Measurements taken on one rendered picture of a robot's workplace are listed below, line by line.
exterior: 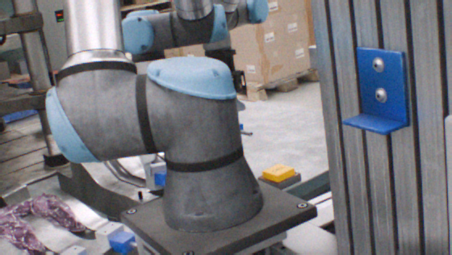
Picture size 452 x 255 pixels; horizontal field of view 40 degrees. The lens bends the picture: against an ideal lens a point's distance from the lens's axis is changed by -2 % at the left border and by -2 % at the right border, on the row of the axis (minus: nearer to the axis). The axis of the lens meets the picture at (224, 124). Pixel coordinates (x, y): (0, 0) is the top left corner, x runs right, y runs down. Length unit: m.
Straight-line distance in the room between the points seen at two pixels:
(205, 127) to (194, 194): 0.10
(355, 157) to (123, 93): 0.32
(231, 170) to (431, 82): 0.32
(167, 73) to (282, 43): 4.64
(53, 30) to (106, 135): 1.36
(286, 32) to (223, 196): 4.66
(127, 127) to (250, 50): 4.58
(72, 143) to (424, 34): 0.48
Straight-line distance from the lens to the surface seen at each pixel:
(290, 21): 5.53
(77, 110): 0.88
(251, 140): 1.97
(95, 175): 1.62
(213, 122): 0.86
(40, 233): 1.42
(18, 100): 2.07
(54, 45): 2.21
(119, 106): 0.87
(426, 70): 0.71
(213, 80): 0.85
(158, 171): 1.43
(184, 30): 1.26
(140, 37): 1.26
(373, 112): 0.78
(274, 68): 5.43
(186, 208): 0.89
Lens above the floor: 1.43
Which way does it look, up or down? 17 degrees down
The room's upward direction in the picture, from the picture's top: 9 degrees counter-clockwise
